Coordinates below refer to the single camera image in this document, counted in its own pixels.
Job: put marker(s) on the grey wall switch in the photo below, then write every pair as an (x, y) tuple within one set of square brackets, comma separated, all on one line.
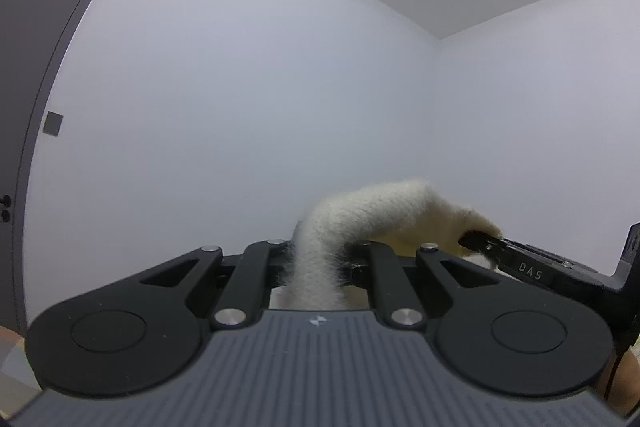
[(53, 123)]

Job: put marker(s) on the person's right forearm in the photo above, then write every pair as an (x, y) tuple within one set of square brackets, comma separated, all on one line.
[(627, 382)]

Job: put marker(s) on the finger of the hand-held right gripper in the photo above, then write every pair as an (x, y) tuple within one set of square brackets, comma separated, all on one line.
[(525, 268)]

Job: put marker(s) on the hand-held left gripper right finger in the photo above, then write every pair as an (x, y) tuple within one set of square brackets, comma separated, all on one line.
[(381, 268)]

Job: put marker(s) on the cream fuzzy sweater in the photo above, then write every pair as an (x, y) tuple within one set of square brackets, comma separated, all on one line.
[(350, 217)]

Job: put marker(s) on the patchwork bed quilt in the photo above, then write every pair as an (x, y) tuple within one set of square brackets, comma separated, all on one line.
[(12, 359)]

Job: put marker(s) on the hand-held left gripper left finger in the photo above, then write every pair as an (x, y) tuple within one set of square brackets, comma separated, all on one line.
[(260, 268)]

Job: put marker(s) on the dark grey door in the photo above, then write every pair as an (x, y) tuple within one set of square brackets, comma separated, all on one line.
[(30, 107)]

